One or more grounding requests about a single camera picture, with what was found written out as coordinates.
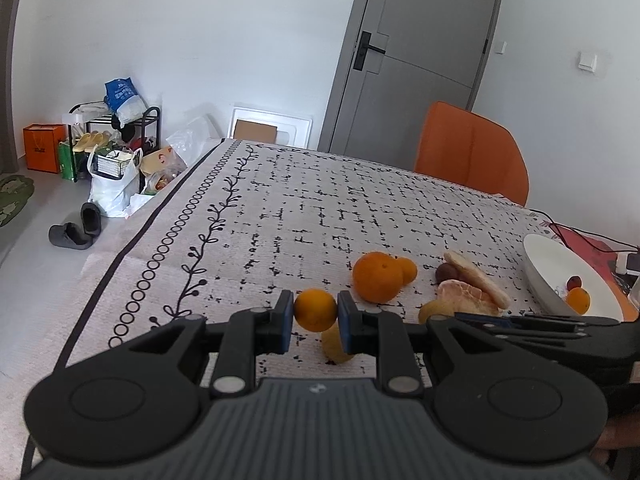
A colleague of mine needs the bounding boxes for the grey door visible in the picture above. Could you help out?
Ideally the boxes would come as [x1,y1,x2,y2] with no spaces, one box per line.
[318,0,508,172]

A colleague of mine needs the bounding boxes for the brown cardboard piece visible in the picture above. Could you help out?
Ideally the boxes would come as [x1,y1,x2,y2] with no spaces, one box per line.
[234,120,277,145]

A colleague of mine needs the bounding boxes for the clear plastic bag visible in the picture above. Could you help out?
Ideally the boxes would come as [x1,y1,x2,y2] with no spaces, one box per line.
[165,117,222,168]

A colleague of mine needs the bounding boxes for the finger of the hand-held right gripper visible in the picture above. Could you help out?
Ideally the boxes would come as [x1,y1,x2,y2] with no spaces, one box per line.
[479,327,593,347]
[454,312,621,329]

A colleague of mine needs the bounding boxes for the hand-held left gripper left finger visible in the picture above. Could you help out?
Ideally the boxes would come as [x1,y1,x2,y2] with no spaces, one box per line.
[124,290,295,399]

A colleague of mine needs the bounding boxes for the black shoe rack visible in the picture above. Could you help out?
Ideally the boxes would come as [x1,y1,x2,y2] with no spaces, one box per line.
[69,102,161,181]

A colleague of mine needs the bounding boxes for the yellow lemon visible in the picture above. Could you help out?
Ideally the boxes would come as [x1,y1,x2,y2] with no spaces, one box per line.
[321,326,356,365]

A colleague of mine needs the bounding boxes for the green bag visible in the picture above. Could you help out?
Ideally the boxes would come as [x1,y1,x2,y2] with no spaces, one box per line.
[58,141,79,182]

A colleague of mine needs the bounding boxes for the yellow-green kiwi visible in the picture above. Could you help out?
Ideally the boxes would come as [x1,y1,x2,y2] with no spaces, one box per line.
[418,300,456,325]

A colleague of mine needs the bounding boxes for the blue and white bag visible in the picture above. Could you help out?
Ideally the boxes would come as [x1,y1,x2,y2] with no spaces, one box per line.
[104,77,146,125]

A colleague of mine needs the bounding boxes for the white foam board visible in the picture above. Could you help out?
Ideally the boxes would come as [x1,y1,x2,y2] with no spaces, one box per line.
[229,103,313,150]

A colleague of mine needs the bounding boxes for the person's right hand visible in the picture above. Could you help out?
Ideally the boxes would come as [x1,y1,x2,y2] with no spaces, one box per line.
[596,412,640,470]

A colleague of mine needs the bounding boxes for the yellow slippers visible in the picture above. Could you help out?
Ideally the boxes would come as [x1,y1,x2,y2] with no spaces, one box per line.
[72,131,113,154]

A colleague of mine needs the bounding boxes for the white bowl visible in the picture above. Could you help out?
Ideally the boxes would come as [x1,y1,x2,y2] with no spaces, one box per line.
[522,234,626,319]

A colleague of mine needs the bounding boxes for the black cable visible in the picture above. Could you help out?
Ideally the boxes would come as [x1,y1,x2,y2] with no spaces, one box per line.
[527,208,640,254]

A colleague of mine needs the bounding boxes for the green rug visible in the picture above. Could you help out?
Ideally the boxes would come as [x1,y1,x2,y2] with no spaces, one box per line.
[0,174,36,229]

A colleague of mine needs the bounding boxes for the orange paper bag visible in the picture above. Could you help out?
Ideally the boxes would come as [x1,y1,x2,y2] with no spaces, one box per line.
[22,124,68,174]

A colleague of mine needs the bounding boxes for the black door handle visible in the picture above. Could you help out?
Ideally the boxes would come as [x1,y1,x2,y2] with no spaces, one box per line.
[352,31,387,72]

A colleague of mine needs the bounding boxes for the white plastic bag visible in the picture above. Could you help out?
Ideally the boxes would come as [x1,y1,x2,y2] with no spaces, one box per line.
[87,147,142,218]

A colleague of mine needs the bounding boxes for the dark grey slipper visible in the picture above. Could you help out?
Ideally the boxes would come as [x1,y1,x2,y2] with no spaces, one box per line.
[48,223,94,251]
[81,202,103,234]

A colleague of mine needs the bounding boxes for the small orange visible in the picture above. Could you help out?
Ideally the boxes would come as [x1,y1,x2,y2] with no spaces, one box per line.
[566,287,591,314]
[293,288,338,333]
[395,257,418,286]

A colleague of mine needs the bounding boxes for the large orange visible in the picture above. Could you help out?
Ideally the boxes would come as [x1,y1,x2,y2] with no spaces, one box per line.
[352,251,404,304]

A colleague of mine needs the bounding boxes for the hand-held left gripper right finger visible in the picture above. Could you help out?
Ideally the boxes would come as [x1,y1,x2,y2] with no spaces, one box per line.
[338,290,507,398]

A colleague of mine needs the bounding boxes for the brown paper bag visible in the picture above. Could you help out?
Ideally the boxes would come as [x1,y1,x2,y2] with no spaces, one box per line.
[140,146,175,177]

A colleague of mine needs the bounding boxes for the orange chair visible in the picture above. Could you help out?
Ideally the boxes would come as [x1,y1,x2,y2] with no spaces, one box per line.
[413,101,530,207]

